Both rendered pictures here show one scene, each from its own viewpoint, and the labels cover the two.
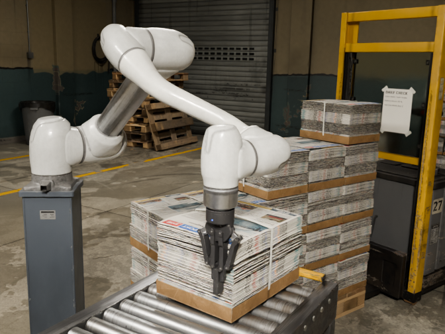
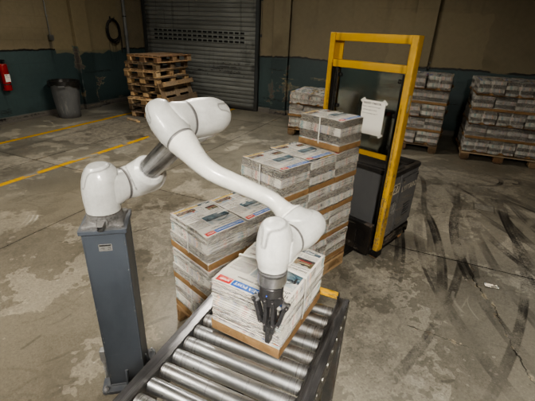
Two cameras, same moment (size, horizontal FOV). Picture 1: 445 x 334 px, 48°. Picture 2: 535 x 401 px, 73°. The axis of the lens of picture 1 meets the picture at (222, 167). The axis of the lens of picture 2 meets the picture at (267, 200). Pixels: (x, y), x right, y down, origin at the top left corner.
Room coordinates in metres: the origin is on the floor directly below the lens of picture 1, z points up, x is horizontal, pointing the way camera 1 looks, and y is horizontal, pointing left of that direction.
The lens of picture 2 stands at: (0.34, 0.16, 1.82)
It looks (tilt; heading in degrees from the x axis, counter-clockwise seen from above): 25 degrees down; 351
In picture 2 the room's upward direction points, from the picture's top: 3 degrees clockwise
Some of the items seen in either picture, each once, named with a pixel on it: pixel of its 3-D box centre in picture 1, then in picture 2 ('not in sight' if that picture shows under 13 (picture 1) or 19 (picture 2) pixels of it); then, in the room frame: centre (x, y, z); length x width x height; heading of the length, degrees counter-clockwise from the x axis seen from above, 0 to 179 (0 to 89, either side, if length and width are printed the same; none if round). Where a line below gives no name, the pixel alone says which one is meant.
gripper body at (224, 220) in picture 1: (220, 223); (271, 293); (1.23, 0.00, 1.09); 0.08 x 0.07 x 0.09; 58
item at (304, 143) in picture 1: (300, 142); (301, 150); (2.81, -0.44, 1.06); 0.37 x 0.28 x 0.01; 37
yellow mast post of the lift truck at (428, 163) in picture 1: (426, 156); (392, 155); (2.98, -1.24, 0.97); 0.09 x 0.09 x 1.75; 38
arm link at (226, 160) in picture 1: (225, 154); (276, 242); (1.24, -0.01, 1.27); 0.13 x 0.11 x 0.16; 132
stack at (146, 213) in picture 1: (242, 266); (258, 249); (2.53, -0.12, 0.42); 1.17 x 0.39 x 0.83; 128
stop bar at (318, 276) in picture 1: (265, 263); (291, 282); (1.64, -0.16, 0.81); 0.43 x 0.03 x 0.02; 58
